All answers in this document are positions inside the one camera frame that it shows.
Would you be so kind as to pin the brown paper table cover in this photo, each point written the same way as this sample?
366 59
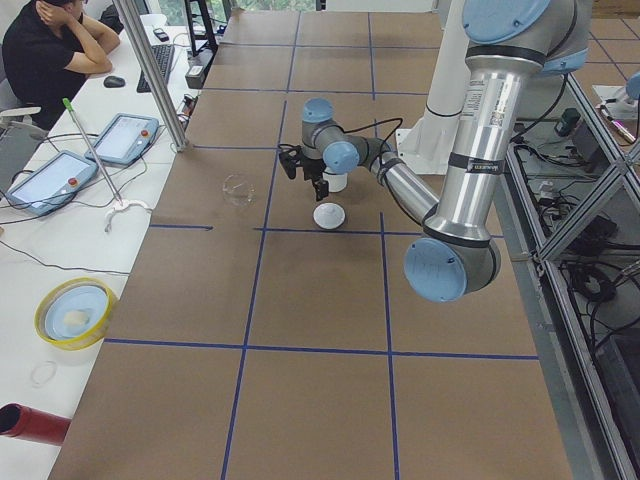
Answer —
250 344

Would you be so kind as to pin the white enamel mug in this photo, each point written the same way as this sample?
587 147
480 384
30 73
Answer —
336 182

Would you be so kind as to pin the metal rod green tip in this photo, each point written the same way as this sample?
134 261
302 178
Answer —
117 197

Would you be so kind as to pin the black computer mouse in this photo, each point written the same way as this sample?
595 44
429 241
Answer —
112 81

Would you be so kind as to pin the teach pendant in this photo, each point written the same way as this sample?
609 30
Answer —
53 185
125 139

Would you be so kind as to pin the yellow rimmed bowl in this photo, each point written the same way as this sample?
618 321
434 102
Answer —
76 314

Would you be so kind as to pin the near teach pendant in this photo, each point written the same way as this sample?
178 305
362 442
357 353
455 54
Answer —
53 185

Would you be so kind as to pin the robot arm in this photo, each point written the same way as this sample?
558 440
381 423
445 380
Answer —
495 48

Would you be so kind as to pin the clear glass funnel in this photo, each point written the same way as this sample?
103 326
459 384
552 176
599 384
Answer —
237 190

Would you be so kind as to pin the red cylinder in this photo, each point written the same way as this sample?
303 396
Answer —
29 424

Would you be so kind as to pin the seated person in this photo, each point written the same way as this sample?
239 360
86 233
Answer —
49 50

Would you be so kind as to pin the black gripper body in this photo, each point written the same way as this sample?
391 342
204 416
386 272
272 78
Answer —
314 172

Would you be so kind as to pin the far teach pendant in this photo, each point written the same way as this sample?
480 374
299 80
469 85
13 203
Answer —
125 139

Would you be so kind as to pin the aluminium frame post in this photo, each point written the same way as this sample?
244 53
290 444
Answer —
130 18

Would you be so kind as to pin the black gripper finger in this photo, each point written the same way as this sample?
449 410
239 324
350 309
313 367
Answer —
321 187

